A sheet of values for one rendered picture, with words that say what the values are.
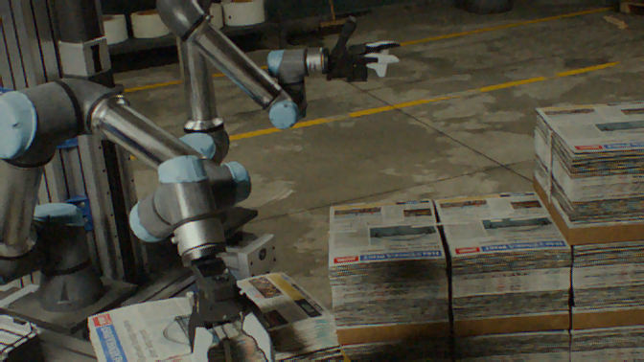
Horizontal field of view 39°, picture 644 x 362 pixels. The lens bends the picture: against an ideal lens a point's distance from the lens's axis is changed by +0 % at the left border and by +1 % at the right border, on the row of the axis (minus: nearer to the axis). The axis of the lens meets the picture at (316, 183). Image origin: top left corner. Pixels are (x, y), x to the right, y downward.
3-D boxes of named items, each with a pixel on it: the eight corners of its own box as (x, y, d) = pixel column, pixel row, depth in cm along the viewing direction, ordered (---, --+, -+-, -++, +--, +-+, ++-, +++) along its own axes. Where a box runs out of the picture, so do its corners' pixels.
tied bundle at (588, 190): (531, 189, 253) (532, 109, 245) (639, 181, 252) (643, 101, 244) (566, 247, 218) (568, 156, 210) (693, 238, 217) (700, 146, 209)
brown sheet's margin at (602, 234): (532, 187, 253) (532, 172, 251) (638, 179, 252) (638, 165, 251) (567, 245, 217) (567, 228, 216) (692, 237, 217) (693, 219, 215)
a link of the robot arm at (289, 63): (272, 77, 257) (269, 47, 253) (311, 75, 255) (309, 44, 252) (268, 84, 249) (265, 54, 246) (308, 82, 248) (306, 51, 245)
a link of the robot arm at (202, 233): (222, 214, 142) (172, 226, 140) (230, 242, 141) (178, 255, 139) (217, 226, 149) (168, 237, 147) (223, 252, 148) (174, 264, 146)
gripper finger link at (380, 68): (401, 77, 243) (370, 72, 248) (400, 56, 240) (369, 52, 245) (395, 80, 241) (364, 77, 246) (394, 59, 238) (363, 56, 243)
